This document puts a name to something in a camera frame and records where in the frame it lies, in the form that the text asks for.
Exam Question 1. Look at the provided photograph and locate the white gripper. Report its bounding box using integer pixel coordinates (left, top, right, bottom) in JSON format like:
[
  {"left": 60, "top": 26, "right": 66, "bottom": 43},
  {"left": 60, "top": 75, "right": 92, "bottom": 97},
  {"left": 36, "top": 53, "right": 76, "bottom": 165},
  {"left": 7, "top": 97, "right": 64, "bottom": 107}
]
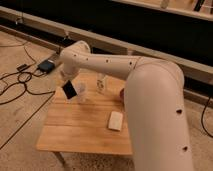
[{"left": 59, "top": 67, "right": 87, "bottom": 103}]

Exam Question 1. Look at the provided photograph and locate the purple ceramic cup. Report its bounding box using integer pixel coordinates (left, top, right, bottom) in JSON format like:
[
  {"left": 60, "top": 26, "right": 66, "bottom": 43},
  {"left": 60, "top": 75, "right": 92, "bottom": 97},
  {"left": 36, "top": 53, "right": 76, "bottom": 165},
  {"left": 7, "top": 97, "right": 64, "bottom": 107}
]
[{"left": 120, "top": 89, "right": 124, "bottom": 100}]

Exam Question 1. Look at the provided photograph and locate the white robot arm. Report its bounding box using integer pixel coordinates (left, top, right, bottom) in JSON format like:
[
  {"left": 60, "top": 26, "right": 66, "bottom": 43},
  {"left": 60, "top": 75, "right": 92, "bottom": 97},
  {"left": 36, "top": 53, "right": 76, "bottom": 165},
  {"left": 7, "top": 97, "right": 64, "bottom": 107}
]
[{"left": 60, "top": 41, "right": 194, "bottom": 171}]

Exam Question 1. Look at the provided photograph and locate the small black plug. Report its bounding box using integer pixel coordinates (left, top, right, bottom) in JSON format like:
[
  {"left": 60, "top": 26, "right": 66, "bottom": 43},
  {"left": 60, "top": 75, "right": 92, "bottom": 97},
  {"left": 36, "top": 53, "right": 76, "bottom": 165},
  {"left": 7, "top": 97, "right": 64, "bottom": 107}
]
[{"left": 17, "top": 64, "right": 30, "bottom": 72}]

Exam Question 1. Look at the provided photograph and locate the white rectangular block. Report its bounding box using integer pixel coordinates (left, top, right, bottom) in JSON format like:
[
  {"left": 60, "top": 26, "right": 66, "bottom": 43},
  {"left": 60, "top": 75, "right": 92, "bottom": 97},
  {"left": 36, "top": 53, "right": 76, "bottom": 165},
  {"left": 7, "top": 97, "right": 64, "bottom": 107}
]
[{"left": 108, "top": 111, "right": 123, "bottom": 131}]

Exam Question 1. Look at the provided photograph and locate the black power adapter box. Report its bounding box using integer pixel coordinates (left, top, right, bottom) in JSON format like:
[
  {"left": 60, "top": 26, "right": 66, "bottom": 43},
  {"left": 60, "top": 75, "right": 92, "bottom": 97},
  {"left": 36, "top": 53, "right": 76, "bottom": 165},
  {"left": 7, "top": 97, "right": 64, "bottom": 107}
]
[{"left": 38, "top": 60, "right": 55, "bottom": 73}]

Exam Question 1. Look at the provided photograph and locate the black cable at right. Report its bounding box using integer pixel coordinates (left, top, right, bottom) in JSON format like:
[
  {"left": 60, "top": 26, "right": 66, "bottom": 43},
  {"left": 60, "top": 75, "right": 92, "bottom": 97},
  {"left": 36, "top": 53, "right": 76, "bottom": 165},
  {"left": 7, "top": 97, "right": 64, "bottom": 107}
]
[{"left": 200, "top": 94, "right": 213, "bottom": 139}]

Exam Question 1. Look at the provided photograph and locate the black rectangular eraser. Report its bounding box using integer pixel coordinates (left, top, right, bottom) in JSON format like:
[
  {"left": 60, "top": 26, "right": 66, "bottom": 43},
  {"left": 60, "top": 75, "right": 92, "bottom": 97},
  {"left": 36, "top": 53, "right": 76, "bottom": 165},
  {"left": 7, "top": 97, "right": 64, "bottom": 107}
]
[{"left": 62, "top": 81, "right": 77, "bottom": 99}]

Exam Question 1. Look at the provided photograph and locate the small wooden table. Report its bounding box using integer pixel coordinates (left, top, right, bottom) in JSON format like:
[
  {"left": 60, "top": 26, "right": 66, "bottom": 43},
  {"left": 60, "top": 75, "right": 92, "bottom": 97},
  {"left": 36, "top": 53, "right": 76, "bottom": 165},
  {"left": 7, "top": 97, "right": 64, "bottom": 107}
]
[{"left": 36, "top": 72, "right": 132, "bottom": 156}]

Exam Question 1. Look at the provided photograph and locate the clear glass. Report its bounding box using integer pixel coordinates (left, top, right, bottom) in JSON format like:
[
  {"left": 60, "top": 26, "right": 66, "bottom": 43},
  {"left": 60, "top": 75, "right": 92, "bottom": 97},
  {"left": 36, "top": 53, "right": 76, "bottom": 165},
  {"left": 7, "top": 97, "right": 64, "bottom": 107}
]
[{"left": 96, "top": 73, "right": 106, "bottom": 93}]

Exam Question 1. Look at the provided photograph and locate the black floor cable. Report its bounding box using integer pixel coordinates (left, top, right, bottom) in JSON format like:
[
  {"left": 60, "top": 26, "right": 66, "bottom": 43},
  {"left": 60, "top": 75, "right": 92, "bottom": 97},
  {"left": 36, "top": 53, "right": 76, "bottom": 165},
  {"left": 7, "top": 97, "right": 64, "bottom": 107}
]
[{"left": 0, "top": 41, "right": 56, "bottom": 106}]

